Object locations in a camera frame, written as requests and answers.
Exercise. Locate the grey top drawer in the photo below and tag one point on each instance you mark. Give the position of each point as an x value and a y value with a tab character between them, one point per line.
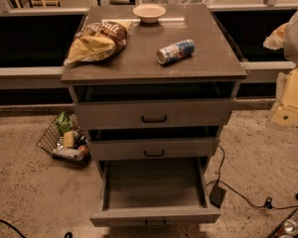
126	106

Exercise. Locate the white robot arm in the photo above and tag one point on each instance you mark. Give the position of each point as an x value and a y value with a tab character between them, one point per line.
290	48

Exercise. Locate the grey bottom drawer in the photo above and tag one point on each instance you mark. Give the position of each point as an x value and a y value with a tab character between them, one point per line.
154	193

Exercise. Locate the black power adapter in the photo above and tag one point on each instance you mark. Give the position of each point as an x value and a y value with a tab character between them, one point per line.
217	195

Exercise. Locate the brown yellow chip bag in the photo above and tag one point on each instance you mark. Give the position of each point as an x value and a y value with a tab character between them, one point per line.
98	41

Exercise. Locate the yellow box in basket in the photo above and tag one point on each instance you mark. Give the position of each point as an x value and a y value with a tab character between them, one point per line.
69	139

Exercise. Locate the grey drawer cabinet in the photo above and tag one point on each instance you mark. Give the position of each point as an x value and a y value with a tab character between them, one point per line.
212	60

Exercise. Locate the black wire basket left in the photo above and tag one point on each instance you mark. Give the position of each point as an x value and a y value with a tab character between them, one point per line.
49	141

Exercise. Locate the grey drawer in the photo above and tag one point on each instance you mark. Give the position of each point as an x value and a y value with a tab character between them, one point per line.
126	106
154	193
151	143

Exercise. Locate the black wire basket right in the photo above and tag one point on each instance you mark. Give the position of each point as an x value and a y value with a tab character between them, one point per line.
288	228

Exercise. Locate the white ceramic bowl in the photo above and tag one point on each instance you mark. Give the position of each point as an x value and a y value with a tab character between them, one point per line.
149	13

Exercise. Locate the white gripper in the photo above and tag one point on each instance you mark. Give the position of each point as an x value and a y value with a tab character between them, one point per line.
297	42

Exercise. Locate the blue white can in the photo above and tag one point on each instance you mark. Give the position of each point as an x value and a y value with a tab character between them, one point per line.
175	51

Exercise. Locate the green snack bag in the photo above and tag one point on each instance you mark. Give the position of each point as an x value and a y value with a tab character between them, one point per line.
64	122

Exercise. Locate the grey middle drawer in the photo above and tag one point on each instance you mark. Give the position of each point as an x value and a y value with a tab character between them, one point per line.
151	143

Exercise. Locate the black wire basket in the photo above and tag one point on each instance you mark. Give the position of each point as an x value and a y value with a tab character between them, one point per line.
49	141
288	228

